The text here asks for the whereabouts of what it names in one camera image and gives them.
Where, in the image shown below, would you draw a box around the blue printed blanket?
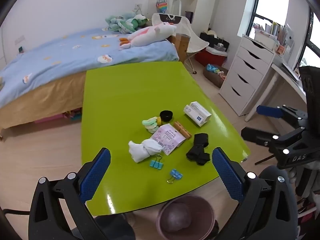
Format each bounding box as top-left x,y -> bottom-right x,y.
0,27 -> 180,108

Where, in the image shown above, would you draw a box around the black sock bundle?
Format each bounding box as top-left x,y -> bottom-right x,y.
186,133 -> 210,166

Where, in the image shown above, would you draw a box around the wooden clothespin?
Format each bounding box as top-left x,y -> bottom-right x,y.
174,121 -> 187,137
179,127 -> 192,140

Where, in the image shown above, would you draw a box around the white folding chair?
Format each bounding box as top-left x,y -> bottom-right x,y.
152,12 -> 210,74

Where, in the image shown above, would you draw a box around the white medicine box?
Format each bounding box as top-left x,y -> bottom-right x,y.
183,101 -> 212,127

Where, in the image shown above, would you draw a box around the white desk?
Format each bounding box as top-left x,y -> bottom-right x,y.
245,64 -> 307,122

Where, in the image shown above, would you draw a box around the colourful toy blocks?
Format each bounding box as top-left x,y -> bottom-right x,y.
64,108 -> 82,121

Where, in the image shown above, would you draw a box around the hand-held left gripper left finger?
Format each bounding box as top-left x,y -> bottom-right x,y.
28,147 -> 112,240

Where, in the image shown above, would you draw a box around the brown basket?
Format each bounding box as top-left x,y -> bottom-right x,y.
203,64 -> 229,88

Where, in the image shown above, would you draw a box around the wooden nightstand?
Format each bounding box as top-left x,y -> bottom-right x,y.
168,33 -> 191,64

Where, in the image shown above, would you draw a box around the white pink plush toy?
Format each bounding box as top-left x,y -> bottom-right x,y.
119,22 -> 177,51

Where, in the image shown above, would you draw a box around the teal plush toy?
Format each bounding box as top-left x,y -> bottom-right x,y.
105,12 -> 135,32

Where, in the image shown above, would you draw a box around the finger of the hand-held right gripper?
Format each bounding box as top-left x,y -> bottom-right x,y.
240,127 -> 309,153
256,104 -> 309,125

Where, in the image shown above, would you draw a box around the black cable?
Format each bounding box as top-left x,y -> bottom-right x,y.
0,208 -> 31,216

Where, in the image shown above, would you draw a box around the rainbow bag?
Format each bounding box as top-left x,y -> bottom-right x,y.
156,1 -> 168,14

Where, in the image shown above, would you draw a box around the bed with tan skirt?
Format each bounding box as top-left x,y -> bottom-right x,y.
0,27 -> 180,136

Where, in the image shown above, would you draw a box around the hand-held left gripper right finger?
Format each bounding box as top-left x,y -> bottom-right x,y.
212,147 -> 298,240

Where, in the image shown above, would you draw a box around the blue binder clip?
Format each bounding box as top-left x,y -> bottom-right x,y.
149,155 -> 163,170
167,169 -> 183,183

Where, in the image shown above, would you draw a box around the person's left leg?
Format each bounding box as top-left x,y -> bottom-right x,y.
92,214 -> 136,240

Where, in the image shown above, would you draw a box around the pink box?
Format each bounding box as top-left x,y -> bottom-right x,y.
34,112 -> 67,125

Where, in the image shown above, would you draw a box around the row of books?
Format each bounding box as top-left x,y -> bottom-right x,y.
251,21 -> 295,55

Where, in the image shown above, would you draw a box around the pink waste bin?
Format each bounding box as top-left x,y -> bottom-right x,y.
156,194 -> 215,240

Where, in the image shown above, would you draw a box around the white sock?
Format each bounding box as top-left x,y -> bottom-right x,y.
128,139 -> 163,163

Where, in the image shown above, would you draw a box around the purple printed packet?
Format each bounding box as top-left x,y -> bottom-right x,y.
150,124 -> 187,156

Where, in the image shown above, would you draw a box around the window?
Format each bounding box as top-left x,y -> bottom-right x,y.
246,0 -> 320,70

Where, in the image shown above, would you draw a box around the red storage box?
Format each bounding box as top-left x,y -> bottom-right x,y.
195,47 -> 228,68

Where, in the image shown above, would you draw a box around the black bag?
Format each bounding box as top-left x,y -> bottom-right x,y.
199,32 -> 230,53

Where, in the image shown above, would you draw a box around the green striped plush toy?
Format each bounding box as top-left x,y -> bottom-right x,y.
117,14 -> 147,34

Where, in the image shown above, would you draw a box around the white drawer chest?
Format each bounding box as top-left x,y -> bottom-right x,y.
219,34 -> 279,117

